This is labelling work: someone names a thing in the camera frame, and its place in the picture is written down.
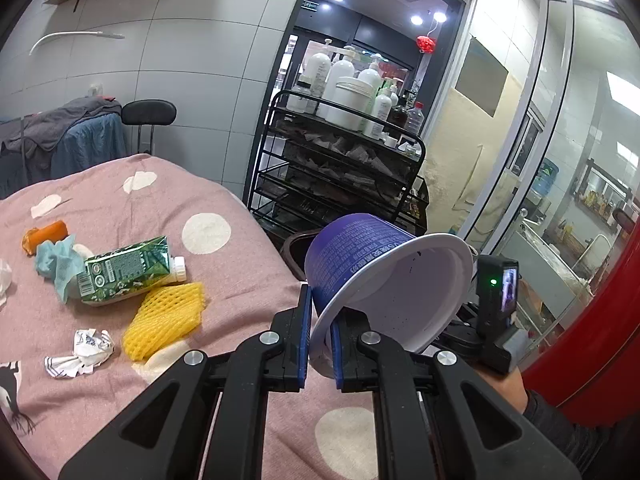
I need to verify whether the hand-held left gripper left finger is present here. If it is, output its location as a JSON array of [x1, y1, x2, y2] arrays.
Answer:
[[57, 284, 313, 480]]

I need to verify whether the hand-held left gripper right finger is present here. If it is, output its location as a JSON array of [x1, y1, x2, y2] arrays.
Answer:
[[327, 310, 583, 480]]

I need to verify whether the brown trash bin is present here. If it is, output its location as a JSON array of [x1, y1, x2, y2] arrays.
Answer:
[[282, 228, 326, 281]]

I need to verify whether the purple paper bowl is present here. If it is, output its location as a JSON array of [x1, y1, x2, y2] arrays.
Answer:
[[305, 213, 475, 378]]

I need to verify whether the yellow foam net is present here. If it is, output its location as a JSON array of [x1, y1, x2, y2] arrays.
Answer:
[[122, 281, 206, 362]]

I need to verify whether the green drink carton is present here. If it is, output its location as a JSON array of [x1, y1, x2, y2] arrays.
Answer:
[[80, 236, 173, 307]]

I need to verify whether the light blue cloth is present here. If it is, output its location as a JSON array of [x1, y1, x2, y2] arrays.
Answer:
[[35, 235, 86, 305]]

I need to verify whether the person's right forearm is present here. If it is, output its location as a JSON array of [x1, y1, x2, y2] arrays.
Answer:
[[520, 390, 621, 480]]

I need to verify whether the person's right hand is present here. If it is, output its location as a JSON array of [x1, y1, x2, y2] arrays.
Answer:
[[487, 370, 529, 415]]

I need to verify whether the red glossy panel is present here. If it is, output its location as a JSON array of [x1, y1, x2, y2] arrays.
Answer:
[[520, 240, 640, 428]]

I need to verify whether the blue water jug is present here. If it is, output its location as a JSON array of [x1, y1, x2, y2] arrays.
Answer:
[[532, 158, 560, 196]]

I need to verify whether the black metal cart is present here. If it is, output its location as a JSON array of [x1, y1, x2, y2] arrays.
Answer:
[[247, 90, 428, 241]]

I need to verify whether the clear bottle with red cap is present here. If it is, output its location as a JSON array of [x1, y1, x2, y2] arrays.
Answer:
[[405, 101, 426, 138]]

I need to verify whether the glass partition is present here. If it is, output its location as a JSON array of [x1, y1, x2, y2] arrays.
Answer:
[[425, 0, 640, 311]]

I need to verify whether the crumpled printed paper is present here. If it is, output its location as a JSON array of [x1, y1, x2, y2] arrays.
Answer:
[[44, 329, 115, 378]]

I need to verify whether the large white jar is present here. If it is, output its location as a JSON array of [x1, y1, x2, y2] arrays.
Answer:
[[325, 76, 377, 133]]

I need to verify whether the black stool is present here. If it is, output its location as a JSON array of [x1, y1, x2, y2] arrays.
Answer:
[[121, 100, 177, 156]]

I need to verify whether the cluster of white pump bottles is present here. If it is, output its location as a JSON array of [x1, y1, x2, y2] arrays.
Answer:
[[287, 39, 426, 146]]

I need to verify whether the orange pill bottle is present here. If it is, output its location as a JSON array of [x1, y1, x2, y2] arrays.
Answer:
[[21, 220, 68, 256]]

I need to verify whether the massage bed with blue skirt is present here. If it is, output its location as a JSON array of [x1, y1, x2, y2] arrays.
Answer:
[[0, 97, 128, 196]]

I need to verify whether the grey blanket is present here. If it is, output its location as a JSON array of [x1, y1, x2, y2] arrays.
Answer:
[[0, 97, 123, 156]]

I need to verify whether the white floor lamp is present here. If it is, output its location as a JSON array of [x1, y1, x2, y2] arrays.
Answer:
[[29, 31, 126, 56]]

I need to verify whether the black door frame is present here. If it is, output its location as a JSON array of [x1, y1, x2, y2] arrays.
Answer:
[[242, 0, 481, 241]]

